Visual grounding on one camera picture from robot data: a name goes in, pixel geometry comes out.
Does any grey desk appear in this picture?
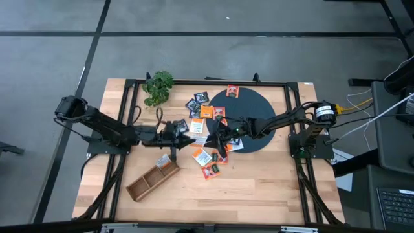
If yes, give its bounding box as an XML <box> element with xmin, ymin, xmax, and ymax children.
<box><xmin>370</xmin><ymin>80</ymin><xmax>414</xmax><ymax>176</ymax></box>

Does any black box device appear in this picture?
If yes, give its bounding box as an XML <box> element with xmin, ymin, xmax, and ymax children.
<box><xmin>383</xmin><ymin>54</ymin><xmax>414</xmax><ymax>95</ymax></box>

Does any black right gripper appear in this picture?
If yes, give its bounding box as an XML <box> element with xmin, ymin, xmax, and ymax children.
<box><xmin>203</xmin><ymin>116</ymin><xmax>256</xmax><ymax>159</ymax></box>

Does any wooden compartment tray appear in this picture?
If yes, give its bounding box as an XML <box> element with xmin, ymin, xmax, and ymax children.
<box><xmin>125</xmin><ymin>158</ymin><xmax>181</xmax><ymax>203</ymax></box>

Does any white paper sheet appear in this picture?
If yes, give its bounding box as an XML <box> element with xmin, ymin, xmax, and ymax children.
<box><xmin>331</xmin><ymin>148</ymin><xmax>354</xmax><ymax>192</ymax></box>

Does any yellow cable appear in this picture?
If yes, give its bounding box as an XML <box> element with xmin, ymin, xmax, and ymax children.
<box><xmin>336</xmin><ymin>98</ymin><xmax>373</xmax><ymax>113</ymax></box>

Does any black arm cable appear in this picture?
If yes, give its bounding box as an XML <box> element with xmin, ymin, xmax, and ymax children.
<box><xmin>131</xmin><ymin>105</ymin><xmax>142</xmax><ymax>126</ymax></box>

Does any plain orange tea packet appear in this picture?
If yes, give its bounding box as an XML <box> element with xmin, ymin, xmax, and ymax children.
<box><xmin>199</xmin><ymin>105</ymin><xmax>214</xmax><ymax>119</ymax></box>

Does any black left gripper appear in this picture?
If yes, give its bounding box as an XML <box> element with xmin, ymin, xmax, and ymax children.
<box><xmin>140</xmin><ymin>120</ymin><xmax>197</xmax><ymax>162</ymax></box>

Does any black stand foot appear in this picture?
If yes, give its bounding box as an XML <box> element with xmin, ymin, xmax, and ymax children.
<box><xmin>0</xmin><ymin>141</ymin><xmax>26</xmax><ymax>157</ymax></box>

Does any black camera mount beam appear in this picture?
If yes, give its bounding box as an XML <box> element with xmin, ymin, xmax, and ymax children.
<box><xmin>0</xmin><ymin>218</ymin><xmax>414</xmax><ymax>233</ymax></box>

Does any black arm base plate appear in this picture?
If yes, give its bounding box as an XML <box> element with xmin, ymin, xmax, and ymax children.
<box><xmin>86</xmin><ymin>129</ymin><xmax>132</xmax><ymax>155</ymax></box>
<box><xmin>288</xmin><ymin>132</ymin><xmax>335</xmax><ymax>160</ymax></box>

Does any dark blue round placemat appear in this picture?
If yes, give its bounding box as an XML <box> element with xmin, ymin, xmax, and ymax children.
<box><xmin>206</xmin><ymin>86</ymin><xmax>277</xmax><ymax>154</ymax></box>

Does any dark grey laptop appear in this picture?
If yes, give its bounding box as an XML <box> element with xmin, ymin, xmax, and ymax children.
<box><xmin>368</xmin><ymin>165</ymin><xmax>414</xmax><ymax>231</ymax></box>

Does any white cable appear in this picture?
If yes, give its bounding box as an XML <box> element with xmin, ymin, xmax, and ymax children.
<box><xmin>345</xmin><ymin>92</ymin><xmax>373</xmax><ymax>151</ymax></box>
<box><xmin>336</xmin><ymin>92</ymin><xmax>414</xmax><ymax>140</ymax></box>

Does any green potted plant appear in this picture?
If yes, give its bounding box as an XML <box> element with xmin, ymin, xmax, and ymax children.
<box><xmin>141</xmin><ymin>71</ymin><xmax>175</xmax><ymax>107</ymax></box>

